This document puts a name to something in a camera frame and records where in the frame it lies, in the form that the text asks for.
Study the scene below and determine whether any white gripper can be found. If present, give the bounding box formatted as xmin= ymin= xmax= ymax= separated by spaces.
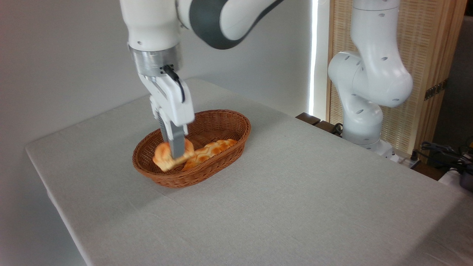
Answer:
xmin=138 ymin=72 xmax=195 ymax=159

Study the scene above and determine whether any brown woven wicker basket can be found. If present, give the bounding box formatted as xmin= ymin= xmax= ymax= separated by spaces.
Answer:
xmin=132 ymin=109 xmax=252 ymax=188

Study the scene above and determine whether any dark wooden furniture piece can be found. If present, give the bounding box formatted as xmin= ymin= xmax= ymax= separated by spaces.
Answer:
xmin=314 ymin=120 xmax=343 ymax=137
xmin=295 ymin=112 xmax=321 ymax=126

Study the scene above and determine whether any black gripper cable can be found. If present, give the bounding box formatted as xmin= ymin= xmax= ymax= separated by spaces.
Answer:
xmin=162 ymin=65 xmax=186 ymax=103

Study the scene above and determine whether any black metal screen hinge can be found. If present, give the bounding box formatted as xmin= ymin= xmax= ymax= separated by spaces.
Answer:
xmin=424 ymin=78 xmax=449 ymax=101

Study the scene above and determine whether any round knotted bread roll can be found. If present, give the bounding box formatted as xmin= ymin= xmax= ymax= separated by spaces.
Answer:
xmin=152 ymin=138 xmax=195 ymax=173

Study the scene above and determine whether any long braided bread loaf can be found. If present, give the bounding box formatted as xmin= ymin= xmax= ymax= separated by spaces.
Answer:
xmin=182 ymin=139 xmax=238 ymax=171

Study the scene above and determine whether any wooden rattan folding screen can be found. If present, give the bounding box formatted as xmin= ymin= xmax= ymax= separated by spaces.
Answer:
xmin=326 ymin=0 xmax=468 ymax=164

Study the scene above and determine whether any white power strip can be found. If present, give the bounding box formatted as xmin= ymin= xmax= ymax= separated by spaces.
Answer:
xmin=391 ymin=149 xmax=422 ymax=169

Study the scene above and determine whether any grey tablecloth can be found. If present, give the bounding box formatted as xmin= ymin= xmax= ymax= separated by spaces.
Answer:
xmin=25 ymin=78 xmax=473 ymax=266

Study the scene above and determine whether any black cable bundle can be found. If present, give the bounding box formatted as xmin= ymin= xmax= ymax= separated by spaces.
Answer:
xmin=411 ymin=141 xmax=473 ymax=175

